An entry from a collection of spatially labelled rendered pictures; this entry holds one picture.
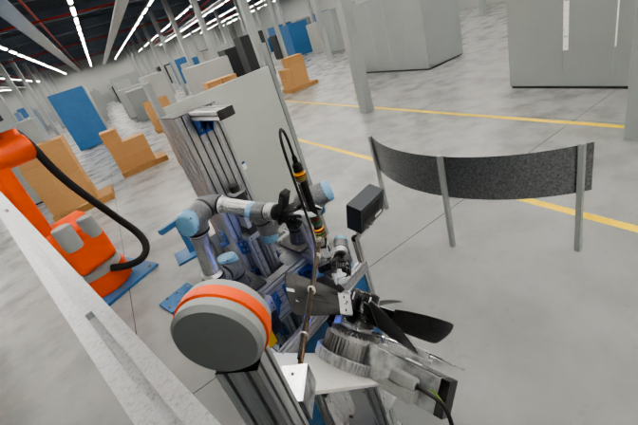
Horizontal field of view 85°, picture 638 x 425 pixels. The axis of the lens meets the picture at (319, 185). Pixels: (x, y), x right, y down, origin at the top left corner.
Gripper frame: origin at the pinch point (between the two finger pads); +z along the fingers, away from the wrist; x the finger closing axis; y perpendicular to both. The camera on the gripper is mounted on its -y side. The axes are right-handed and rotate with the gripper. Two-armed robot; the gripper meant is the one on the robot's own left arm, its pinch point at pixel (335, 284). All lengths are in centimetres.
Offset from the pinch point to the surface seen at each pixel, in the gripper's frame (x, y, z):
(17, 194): 4, -352, -185
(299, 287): -20.9, -10.1, 22.7
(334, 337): -0.7, 0.5, 29.5
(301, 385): -40, 0, 74
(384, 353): 2.1, 18.6, 35.7
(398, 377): -1, 22, 47
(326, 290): -14.5, -1.1, 18.7
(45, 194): 125, -642, -472
